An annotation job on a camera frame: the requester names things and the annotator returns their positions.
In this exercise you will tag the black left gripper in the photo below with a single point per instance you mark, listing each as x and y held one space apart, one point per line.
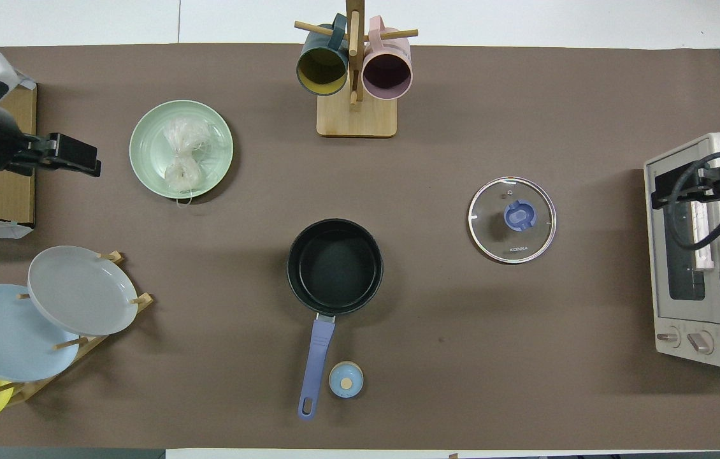
67 152

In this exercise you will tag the white vermicelli bundle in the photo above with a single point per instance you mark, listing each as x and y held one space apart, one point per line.
183 159

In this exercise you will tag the glass lid blue knob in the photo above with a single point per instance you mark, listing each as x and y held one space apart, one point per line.
511 220

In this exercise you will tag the pale green plate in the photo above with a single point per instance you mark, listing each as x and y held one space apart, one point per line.
150 150

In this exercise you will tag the grey plate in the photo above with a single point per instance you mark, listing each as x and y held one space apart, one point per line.
83 291

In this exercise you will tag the light blue plate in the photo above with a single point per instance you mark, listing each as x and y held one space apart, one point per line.
6 335

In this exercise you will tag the wooden plate rack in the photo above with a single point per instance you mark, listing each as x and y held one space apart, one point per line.
76 354

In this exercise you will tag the brown table mat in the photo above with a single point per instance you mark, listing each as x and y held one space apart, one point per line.
494 331

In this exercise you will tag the dark teal mug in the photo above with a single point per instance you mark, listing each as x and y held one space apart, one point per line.
322 67

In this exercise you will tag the wooden mug tree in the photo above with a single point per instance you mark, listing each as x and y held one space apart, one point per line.
356 118

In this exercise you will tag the pink mug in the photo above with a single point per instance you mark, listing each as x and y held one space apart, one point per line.
387 71

